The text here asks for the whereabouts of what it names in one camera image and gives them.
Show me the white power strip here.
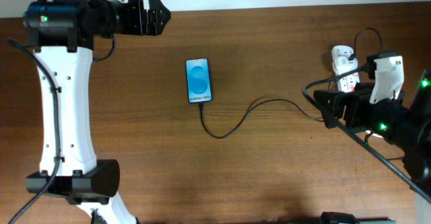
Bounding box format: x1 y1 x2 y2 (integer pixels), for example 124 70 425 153
331 45 360 92

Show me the white USB charger plug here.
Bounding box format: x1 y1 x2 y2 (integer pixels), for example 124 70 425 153
333 56 358 75

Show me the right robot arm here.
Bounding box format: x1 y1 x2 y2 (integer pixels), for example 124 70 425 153
302 69 430 223

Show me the blue screen smartphone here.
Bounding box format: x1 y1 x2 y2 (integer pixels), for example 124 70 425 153
185 58 212 104

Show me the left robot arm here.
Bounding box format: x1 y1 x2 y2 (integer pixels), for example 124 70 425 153
24 0 171 223

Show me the thin black charging cable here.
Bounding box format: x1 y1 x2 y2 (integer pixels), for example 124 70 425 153
197 27 383 140

